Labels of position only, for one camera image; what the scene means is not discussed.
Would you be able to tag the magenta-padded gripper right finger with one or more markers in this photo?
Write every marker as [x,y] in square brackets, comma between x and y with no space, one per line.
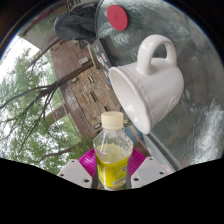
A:
[148,171]

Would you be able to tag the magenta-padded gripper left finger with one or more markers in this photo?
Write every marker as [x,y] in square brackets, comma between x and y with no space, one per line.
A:
[75,173]

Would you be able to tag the clear bottle with yellow label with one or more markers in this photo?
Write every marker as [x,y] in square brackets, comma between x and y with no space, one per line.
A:
[112,156]

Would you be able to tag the grey laptop with stickers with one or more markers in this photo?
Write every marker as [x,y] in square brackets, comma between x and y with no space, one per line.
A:
[160,153]

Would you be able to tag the white ceramic mug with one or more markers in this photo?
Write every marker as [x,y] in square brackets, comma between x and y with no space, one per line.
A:
[156,90]

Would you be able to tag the dark-trunked tree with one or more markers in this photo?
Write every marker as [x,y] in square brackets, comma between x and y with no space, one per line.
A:
[56,85]

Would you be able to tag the black jacket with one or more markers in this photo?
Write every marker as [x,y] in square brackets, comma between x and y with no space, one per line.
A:
[75,25]

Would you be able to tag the flat round red coaster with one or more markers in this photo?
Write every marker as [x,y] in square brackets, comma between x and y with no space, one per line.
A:
[117,17]

